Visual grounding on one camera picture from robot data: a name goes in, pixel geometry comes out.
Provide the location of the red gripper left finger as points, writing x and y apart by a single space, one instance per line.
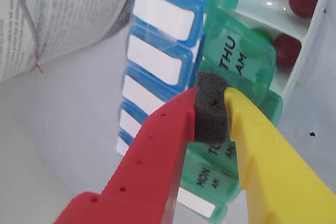
147 171

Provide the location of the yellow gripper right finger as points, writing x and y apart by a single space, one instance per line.
275 171

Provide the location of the white tablecloth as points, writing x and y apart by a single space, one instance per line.
65 116

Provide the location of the green blue weekly pill organizer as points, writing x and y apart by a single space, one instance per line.
162 16

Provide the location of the printed grey paper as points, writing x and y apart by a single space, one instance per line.
78 3

